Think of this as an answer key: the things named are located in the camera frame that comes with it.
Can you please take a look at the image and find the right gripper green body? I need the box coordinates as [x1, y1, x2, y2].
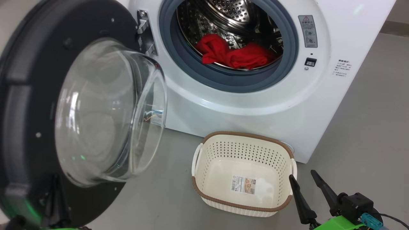
[312, 192, 384, 230]

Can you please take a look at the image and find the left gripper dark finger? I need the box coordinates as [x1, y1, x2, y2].
[45, 174, 70, 226]

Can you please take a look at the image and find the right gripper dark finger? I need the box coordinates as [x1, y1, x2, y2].
[311, 170, 340, 217]
[289, 174, 317, 225]

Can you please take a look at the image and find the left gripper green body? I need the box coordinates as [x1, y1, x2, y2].
[6, 216, 93, 230]

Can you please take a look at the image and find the black round glass washer door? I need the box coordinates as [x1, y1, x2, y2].
[0, 0, 168, 229]

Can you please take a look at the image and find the red cloth garment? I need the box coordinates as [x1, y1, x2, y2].
[195, 34, 277, 70]

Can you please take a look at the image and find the printed product label sticker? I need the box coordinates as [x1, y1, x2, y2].
[231, 176, 256, 195]

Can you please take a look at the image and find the cream laundry basket brown rim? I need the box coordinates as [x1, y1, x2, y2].
[191, 131, 298, 218]

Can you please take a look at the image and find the white front-load washing machine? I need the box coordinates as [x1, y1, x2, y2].
[126, 0, 397, 164]

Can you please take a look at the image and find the silver door hinge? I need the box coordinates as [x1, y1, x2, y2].
[137, 10, 158, 57]

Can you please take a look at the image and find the stainless steel washer drum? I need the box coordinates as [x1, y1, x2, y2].
[176, 0, 284, 71]

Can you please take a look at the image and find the black printed text sticker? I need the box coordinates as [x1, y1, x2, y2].
[332, 59, 352, 79]

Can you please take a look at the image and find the grey warning sticker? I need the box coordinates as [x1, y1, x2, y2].
[298, 15, 318, 49]

